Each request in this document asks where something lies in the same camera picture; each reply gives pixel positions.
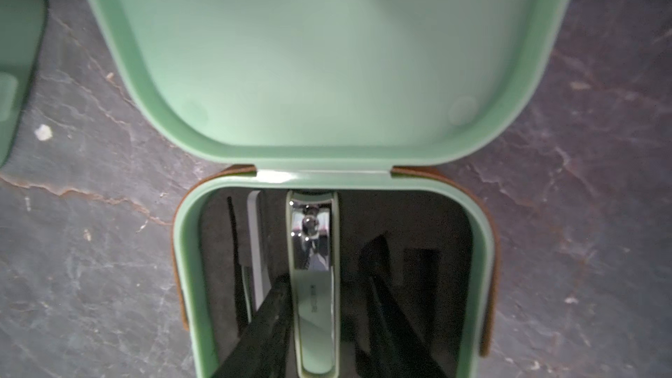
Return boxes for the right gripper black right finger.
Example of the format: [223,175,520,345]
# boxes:
[362,236,446,377]

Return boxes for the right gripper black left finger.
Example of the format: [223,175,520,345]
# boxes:
[213,274,293,378]

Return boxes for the green nail tool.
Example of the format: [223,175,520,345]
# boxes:
[286,191,341,377]

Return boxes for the green clipper case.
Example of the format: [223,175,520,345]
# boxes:
[1,0,47,163]
[89,0,570,377]

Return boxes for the metal nail file green case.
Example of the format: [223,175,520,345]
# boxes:
[247,191,271,311]

